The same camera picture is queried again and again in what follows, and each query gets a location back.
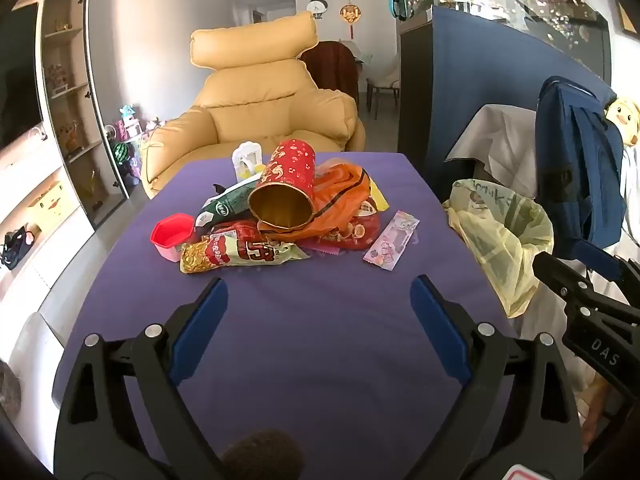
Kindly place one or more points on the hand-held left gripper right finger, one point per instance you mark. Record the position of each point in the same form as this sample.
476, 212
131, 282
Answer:
440, 330

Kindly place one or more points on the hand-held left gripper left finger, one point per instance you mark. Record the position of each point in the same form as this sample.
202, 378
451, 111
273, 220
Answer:
200, 325

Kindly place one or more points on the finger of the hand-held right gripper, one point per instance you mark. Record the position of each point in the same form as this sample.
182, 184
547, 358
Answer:
627, 270
555, 272

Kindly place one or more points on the yellow plastic bin bag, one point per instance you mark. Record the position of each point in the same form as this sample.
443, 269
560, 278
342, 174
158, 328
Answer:
500, 250

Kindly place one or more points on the red and yellow noodle packet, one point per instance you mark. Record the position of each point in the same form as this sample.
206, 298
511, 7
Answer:
225, 255

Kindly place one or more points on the plain red snack packet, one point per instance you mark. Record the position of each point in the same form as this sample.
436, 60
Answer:
235, 232

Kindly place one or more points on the pink cartoon wrapper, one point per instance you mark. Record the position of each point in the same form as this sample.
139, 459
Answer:
392, 240

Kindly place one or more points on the green snack packet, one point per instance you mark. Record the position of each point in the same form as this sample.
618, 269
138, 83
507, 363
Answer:
225, 205

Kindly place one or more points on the red peach print packet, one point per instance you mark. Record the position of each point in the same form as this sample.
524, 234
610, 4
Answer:
360, 230

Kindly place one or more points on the pink zigzag edge wrapper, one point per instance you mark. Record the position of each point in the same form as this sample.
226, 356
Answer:
322, 250

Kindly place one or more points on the yellow snack packet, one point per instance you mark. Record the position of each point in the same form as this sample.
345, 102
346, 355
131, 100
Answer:
380, 197

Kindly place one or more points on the orange plastic bag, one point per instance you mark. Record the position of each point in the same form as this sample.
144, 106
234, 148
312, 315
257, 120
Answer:
340, 195

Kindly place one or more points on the red patterned paper tube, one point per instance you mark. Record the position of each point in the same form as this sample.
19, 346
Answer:
290, 170

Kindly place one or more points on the person's right hand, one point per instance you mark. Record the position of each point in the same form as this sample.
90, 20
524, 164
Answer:
600, 410

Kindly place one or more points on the white fabric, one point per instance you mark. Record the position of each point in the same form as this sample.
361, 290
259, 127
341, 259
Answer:
545, 320

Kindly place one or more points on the pink hexagonal container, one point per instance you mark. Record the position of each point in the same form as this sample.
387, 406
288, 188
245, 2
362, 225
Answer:
172, 240

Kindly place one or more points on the blue backpack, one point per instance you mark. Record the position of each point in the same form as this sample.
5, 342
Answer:
575, 170

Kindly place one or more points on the beige cloth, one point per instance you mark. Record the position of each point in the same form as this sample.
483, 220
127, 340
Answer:
500, 145

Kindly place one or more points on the yellow duck plush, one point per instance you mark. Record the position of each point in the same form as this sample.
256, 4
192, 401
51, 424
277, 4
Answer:
625, 120

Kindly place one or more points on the white low console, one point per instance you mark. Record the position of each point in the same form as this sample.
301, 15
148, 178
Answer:
55, 255

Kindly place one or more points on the white and yellow toy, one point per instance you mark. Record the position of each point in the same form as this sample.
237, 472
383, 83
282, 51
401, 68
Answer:
245, 160

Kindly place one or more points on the watermelon toy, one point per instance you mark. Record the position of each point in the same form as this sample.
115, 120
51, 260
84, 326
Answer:
121, 154

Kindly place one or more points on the yellow box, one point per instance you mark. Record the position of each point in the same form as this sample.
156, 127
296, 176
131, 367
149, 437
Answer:
52, 202

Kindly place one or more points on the black bag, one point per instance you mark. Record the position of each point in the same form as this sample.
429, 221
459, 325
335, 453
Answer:
17, 247

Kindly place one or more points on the brown fuzzy object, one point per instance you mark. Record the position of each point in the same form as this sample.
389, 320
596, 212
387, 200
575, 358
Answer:
10, 385

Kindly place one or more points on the pastel toy castle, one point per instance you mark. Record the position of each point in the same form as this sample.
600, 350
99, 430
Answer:
129, 122

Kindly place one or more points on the blue partition cloth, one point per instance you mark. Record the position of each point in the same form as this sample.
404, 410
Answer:
475, 70

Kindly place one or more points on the dark wooden cabinet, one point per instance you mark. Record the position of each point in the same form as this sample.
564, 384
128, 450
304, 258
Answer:
415, 100

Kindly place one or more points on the yellow leather armchair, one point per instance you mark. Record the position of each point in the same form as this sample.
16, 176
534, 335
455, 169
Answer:
260, 105

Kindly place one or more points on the beige dining chair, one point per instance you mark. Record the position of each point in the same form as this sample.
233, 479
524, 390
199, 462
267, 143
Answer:
385, 77

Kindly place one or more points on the table with red cloth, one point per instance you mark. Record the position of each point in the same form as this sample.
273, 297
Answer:
332, 70

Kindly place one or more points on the glass door shelf cabinet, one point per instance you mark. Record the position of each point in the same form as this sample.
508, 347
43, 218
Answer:
65, 60

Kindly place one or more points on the teal plastic object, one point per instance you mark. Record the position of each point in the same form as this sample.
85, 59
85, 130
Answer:
399, 7

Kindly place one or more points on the black television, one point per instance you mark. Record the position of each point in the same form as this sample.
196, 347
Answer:
20, 70

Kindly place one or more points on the gold and red knot ornament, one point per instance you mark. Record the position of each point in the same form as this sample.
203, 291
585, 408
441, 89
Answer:
350, 12

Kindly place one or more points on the wooden wall frame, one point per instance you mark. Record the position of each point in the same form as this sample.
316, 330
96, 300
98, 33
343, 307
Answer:
630, 20

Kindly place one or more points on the panda wall clock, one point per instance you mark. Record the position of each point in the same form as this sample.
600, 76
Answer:
316, 6

